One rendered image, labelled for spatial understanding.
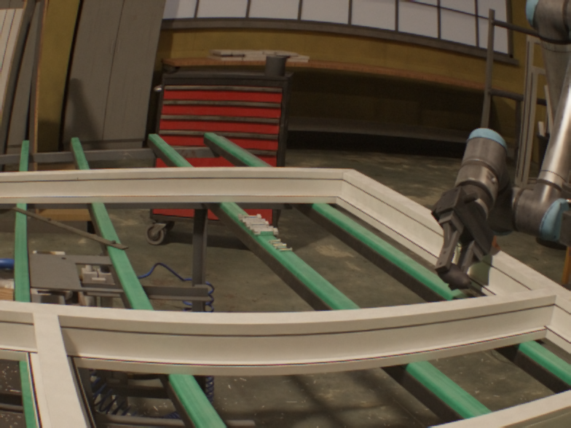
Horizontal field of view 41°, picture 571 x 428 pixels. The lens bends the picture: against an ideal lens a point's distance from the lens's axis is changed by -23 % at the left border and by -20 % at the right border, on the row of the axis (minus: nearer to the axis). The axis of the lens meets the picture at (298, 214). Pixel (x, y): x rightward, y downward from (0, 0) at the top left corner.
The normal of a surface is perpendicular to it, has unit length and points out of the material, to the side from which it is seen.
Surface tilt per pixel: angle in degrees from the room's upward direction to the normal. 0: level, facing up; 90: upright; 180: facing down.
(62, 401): 0
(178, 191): 90
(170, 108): 90
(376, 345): 90
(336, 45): 90
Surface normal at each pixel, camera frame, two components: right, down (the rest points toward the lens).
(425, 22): 0.32, 0.23
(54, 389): 0.08, -0.97
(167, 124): -0.04, 0.22
